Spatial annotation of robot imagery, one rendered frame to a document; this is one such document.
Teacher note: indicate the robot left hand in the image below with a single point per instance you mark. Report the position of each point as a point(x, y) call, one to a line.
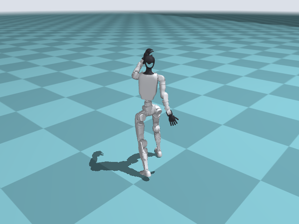
point(147, 52)

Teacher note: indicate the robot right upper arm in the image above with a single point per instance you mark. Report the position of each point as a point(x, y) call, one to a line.
point(162, 85)

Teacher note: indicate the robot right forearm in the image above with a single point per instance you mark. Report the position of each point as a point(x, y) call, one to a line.
point(166, 103)

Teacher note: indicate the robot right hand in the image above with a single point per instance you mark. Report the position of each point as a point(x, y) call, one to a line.
point(172, 118)

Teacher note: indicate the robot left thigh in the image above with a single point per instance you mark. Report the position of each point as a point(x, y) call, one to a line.
point(139, 127)

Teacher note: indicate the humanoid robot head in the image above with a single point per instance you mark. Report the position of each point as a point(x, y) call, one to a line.
point(149, 60)

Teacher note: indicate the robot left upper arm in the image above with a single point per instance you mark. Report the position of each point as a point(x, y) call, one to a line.
point(135, 75)

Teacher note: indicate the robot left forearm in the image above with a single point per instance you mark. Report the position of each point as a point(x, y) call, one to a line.
point(139, 66)

